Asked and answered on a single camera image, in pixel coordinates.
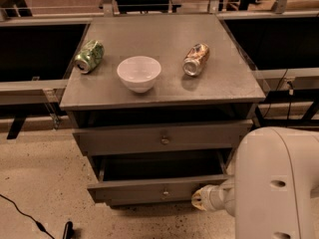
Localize grey drawer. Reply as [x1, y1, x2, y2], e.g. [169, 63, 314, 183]
[73, 119, 252, 156]
[88, 148, 232, 207]

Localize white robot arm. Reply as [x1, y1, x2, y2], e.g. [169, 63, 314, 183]
[191, 127, 319, 239]

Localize grey top drawer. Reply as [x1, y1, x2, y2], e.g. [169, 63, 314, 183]
[73, 119, 252, 156]

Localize grey wooden drawer cabinet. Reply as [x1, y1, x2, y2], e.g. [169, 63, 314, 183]
[59, 14, 266, 181]

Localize white ceramic bowl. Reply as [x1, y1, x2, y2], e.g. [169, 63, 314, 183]
[117, 56, 161, 93]

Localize crushed orange soda can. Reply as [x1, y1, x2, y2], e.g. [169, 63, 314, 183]
[182, 43, 210, 77]

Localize crushed green soda can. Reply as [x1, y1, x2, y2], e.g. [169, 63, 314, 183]
[74, 40, 105, 74]

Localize black cables by table leg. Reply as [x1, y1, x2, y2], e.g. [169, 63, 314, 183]
[258, 69, 295, 127]

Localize black floor cable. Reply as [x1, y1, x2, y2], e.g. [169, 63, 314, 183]
[0, 194, 56, 239]

